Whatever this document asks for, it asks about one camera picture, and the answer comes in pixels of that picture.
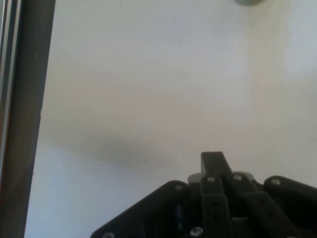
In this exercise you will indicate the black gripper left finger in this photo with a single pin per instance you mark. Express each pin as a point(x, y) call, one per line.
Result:
point(213, 198)

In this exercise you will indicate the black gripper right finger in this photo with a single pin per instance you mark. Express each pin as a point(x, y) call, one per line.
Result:
point(284, 205)

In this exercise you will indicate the yellow-green toy pear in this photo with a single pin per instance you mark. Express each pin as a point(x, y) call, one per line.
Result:
point(247, 1)

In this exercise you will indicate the aluminium rail along table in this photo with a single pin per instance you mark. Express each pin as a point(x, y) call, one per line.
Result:
point(7, 49)

